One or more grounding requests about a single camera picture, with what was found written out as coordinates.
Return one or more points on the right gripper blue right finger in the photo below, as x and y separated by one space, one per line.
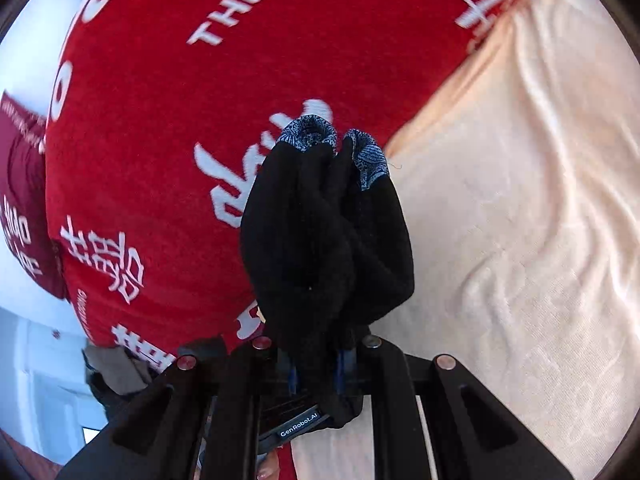
345 374

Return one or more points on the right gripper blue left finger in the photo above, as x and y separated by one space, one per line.
292 378

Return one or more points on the folded beige garment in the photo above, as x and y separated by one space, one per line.
116 369

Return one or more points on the cream white blanket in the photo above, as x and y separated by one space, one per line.
519 181

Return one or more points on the folded black garment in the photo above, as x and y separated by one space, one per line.
202 349

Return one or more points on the dark red pillow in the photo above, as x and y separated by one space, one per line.
23 197

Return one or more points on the red wedding blanket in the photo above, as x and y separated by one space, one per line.
162 113

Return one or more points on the person's left hand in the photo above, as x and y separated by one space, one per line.
269 467

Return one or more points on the black pants with grey stripe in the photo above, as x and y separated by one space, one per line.
327 250

